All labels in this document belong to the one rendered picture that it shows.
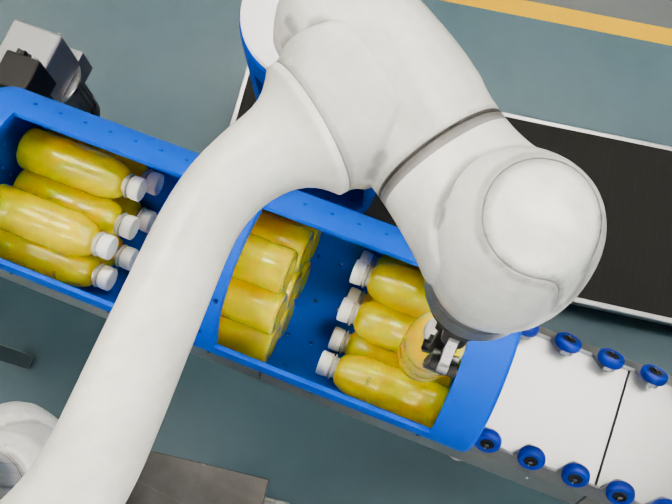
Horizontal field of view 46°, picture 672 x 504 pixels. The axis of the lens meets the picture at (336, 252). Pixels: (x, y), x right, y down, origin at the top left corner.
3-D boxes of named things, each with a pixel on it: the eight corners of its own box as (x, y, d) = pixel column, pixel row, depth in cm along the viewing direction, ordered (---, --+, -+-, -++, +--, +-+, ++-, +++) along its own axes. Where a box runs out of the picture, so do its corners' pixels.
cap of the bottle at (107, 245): (95, 260, 124) (105, 264, 124) (94, 243, 121) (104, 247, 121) (107, 245, 127) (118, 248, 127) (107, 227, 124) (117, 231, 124)
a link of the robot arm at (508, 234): (591, 292, 59) (489, 151, 61) (678, 235, 44) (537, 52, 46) (471, 371, 57) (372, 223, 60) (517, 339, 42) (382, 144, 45)
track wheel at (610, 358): (622, 374, 132) (628, 364, 131) (596, 364, 132) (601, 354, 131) (620, 361, 136) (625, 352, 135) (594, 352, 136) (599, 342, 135)
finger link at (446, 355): (480, 310, 68) (462, 365, 66) (467, 330, 73) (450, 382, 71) (454, 300, 69) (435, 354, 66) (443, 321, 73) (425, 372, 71)
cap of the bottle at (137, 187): (130, 173, 125) (141, 177, 125) (139, 176, 129) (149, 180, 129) (122, 196, 125) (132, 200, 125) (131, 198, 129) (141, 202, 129)
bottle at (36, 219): (-15, 233, 126) (91, 274, 124) (-21, 200, 121) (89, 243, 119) (12, 206, 131) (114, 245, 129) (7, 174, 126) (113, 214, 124)
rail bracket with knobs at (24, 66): (39, 125, 153) (18, 101, 143) (6, 113, 153) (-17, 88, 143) (62, 81, 155) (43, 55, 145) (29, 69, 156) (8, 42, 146)
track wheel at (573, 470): (594, 477, 126) (594, 468, 128) (567, 467, 127) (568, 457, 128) (582, 493, 129) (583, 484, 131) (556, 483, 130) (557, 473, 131)
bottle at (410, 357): (388, 343, 106) (399, 319, 88) (434, 321, 107) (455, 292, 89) (412, 391, 105) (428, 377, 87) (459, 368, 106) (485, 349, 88)
